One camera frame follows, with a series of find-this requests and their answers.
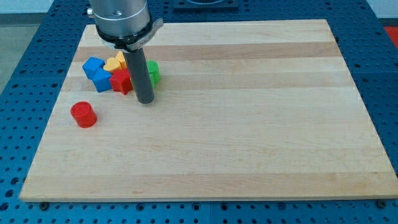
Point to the red cylinder block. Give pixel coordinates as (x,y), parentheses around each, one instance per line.
(83,114)

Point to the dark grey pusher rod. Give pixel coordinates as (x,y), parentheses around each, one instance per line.
(142,85)

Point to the blue block lower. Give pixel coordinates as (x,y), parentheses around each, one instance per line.
(101,80)

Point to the red star block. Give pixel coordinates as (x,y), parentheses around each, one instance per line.
(121,81)

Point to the blue block upper left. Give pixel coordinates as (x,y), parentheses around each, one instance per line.
(91,66)

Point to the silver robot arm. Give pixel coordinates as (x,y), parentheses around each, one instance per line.
(124,24)

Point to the green cylinder block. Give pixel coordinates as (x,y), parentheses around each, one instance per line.
(154,69)

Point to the yellow heart block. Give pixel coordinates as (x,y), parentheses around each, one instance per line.
(112,64)

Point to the blue block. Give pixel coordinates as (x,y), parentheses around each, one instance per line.
(91,66)
(101,80)

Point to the dark mounting plate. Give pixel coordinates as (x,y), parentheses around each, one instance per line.
(193,5)

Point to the yellow block behind rod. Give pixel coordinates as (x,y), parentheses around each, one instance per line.
(120,57)

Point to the blue perforated table frame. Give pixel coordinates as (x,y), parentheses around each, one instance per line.
(28,99)

